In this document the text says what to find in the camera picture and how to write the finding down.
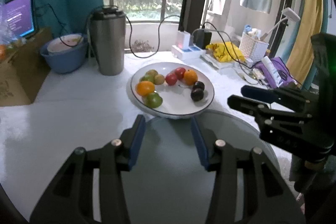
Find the white tube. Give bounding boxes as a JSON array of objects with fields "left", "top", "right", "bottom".
[{"left": 261, "top": 56, "right": 281, "bottom": 88}]

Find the green apple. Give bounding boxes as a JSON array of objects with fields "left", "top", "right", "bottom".
[{"left": 146, "top": 92, "right": 163, "bottom": 108}]

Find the small orange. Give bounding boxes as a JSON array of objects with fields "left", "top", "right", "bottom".
[{"left": 183, "top": 70, "right": 198, "bottom": 86}]

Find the white tray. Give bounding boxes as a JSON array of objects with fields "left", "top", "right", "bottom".
[{"left": 201, "top": 53, "right": 237, "bottom": 69}]

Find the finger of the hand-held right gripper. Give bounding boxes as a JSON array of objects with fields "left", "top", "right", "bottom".
[
  {"left": 241, "top": 84, "right": 319, "bottom": 112},
  {"left": 227, "top": 94, "right": 311, "bottom": 135}
]

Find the blue plastic basin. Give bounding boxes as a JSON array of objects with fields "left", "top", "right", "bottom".
[{"left": 40, "top": 34, "right": 88, "bottom": 74}]

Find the round glass turntable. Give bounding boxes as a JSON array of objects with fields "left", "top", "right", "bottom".
[{"left": 121, "top": 110, "right": 305, "bottom": 224}]

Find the stainless steel tumbler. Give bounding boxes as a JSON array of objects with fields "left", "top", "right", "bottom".
[{"left": 89, "top": 5, "right": 126, "bottom": 76}]

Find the black tablet cable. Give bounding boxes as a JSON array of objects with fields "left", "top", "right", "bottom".
[{"left": 34, "top": 4, "right": 92, "bottom": 56}]

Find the black charging cable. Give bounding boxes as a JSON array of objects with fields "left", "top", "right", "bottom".
[{"left": 125, "top": 14, "right": 184, "bottom": 59}]

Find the large orange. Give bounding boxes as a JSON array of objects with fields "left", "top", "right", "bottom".
[{"left": 135, "top": 81, "right": 156, "bottom": 96}]

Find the red tomato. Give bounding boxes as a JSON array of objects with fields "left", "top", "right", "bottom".
[{"left": 165, "top": 73, "right": 178, "bottom": 86}]

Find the white perforated basket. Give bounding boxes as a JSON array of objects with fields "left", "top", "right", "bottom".
[{"left": 239, "top": 31, "right": 269, "bottom": 62}]

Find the cardboard box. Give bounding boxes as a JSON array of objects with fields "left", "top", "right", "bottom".
[{"left": 0, "top": 27, "right": 54, "bottom": 107}]

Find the clear plastic bag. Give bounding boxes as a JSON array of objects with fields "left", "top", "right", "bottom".
[{"left": 0, "top": 0, "right": 27, "bottom": 62}]

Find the white plate with dark rim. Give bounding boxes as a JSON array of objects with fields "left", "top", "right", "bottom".
[{"left": 127, "top": 62, "right": 215, "bottom": 119}]

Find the white desk lamp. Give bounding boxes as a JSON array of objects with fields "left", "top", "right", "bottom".
[{"left": 260, "top": 7, "right": 301, "bottom": 39}]

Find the white bowl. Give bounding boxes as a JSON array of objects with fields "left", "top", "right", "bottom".
[{"left": 47, "top": 33, "right": 84, "bottom": 54}]

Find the purple pouch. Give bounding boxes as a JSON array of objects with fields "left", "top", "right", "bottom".
[{"left": 253, "top": 57, "right": 296, "bottom": 88}]

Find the white charger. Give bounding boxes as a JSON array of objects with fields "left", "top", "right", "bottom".
[{"left": 176, "top": 30, "right": 192, "bottom": 51}]

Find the black adapter cable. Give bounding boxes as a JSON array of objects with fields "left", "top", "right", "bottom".
[{"left": 192, "top": 22, "right": 263, "bottom": 69}]

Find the yellow plastic bag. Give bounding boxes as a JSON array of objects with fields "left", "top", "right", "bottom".
[{"left": 205, "top": 42, "right": 246, "bottom": 63}]

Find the yellow curtain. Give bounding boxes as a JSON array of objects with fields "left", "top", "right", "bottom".
[{"left": 286, "top": 0, "right": 324, "bottom": 83}]

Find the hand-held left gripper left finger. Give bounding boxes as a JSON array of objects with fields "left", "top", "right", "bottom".
[{"left": 29, "top": 114, "right": 146, "bottom": 224}]

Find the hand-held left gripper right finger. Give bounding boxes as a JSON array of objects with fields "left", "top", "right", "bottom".
[{"left": 190, "top": 117, "right": 306, "bottom": 224}]

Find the black power adapter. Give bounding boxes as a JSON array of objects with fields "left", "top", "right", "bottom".
[{"left": 193, "top": 28, "right": 213, "bottom": 49}]

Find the white power strip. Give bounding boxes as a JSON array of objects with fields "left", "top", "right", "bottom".
[{"left": 171, "top": 44, "right": 208, "bottom": 60}]

